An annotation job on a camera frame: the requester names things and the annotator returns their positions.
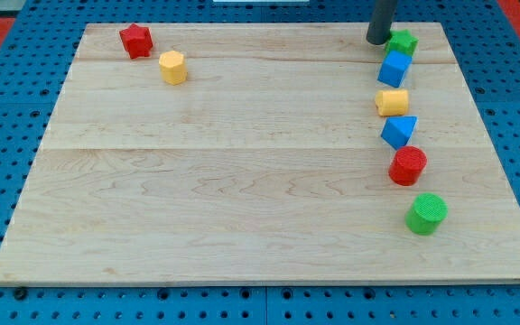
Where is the blue cube block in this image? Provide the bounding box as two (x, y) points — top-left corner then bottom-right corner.
(377, 51), (413, 88)

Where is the green star block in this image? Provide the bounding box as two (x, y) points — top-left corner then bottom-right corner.
(385, 30), (419, 57)

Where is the yellow heart block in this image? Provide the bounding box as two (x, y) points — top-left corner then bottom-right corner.
(375, 89), (409, 116)

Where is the red star block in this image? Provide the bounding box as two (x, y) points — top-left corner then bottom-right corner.
(119, 23), (153, 60)

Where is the wooden board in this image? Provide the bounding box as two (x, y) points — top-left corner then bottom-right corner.
(0, 23), (520, 287)

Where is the yellow hexagonal prism block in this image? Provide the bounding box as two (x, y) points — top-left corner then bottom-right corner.
(159, 51), (188, 85)

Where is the blue triangular prism block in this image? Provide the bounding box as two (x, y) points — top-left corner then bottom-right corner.
(380, 116), (418, 150)

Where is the red cylinder block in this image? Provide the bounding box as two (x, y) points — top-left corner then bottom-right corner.
(388, 145), (428, 186)

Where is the green cylinder block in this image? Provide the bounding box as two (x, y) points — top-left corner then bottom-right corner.
(405, 192), (448, 236)

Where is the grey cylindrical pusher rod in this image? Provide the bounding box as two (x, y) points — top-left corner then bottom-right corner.
(366, 0), (398, 45)

